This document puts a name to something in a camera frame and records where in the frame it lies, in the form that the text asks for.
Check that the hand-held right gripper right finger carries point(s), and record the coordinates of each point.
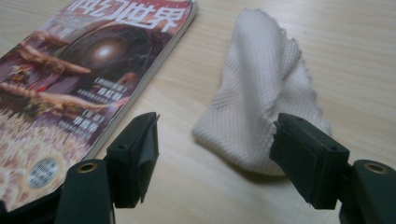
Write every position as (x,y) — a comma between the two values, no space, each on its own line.
(311,161)

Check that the white textured cloth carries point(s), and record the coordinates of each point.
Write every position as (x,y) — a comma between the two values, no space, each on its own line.
(255,93)

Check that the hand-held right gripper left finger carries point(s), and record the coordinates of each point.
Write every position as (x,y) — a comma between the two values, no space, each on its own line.
(134,161)

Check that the glossy red purple magazine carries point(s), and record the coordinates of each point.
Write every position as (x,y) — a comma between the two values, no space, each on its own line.
(77,77)

